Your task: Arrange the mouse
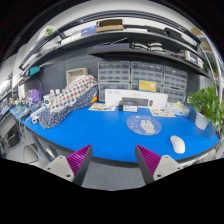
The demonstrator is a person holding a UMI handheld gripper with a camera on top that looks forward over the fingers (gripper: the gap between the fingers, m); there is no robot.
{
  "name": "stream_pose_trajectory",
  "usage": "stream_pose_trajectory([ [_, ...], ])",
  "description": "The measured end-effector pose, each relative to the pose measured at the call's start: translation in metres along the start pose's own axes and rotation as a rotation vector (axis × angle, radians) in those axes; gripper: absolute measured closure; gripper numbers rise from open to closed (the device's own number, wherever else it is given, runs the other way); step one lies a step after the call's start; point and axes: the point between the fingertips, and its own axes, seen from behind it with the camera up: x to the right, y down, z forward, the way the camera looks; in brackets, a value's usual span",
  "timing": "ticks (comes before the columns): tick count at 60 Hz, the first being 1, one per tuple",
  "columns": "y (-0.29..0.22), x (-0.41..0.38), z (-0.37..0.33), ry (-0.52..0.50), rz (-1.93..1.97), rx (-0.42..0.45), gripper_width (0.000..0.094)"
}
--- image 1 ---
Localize patterned fabric cover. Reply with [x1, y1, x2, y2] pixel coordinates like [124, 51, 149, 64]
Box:
[39, 75, 98, 129]

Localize white woven basket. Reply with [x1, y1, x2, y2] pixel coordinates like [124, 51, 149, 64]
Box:
[66, 68, 88, 84]

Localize purple bag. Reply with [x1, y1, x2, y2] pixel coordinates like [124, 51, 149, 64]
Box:
[26, 89, 42, 104]

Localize illustrated paper sheet left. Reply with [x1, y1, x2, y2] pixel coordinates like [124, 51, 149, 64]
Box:
[89, 103, 116, 111]

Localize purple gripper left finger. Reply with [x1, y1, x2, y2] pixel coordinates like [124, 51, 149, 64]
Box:
[44, 144, 93, 187]

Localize small black label stand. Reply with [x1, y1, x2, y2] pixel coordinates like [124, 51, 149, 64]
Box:
[118, 105, 138, 112]

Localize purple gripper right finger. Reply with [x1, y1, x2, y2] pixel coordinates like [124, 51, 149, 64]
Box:
[134, 144, 184, 185]

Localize grey drawer organizer cabinet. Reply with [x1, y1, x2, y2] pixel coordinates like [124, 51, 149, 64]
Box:
[98, 61, 188, 102]

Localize white computer mouse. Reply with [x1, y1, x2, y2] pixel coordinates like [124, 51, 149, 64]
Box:
[170, 136, 185, 154]

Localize white keyboard box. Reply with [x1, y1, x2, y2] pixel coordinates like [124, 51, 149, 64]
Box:
[105, 89, 168, 110]

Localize green potted plant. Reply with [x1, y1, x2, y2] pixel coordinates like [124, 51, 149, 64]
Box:
[188, 82, 224, 132]

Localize blue desk mat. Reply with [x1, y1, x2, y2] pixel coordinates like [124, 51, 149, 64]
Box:
[26, 108, 220, 162]

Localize illustrated paper sheet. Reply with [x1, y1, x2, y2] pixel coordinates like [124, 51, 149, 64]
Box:
[150, 109, 176, 118]
[89, 103, 116, 111]

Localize yellow card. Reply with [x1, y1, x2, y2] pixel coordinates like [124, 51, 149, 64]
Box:
[138, 80, 157, 92]

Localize illustrated paper sheet right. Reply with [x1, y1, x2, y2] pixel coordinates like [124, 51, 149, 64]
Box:
[150, 109, 176, 118]

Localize white tissue box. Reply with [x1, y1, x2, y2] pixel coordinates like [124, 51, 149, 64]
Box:
[168, 103, 189, 116]

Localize dark metal shelf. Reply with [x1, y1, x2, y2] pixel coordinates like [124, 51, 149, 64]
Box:
[19, 10, 208, 76]

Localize cardboard box on shelf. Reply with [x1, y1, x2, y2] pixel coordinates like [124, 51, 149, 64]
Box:
[96, 19, 124, 32]

